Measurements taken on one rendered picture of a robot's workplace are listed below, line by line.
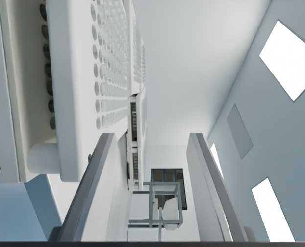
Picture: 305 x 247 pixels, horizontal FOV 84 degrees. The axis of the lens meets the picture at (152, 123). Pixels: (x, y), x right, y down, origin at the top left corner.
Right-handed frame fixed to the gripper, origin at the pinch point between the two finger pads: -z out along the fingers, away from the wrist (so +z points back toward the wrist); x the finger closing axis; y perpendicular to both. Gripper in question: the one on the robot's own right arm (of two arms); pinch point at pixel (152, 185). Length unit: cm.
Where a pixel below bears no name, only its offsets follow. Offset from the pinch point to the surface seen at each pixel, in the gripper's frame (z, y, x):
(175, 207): -133, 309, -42
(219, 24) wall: -340, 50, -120
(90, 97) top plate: -8.5, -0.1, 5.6
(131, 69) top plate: -38.7, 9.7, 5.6
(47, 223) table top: -4.6, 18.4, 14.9
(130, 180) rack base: -42, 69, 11
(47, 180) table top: -6.9, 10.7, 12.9
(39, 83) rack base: -9.4, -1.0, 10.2
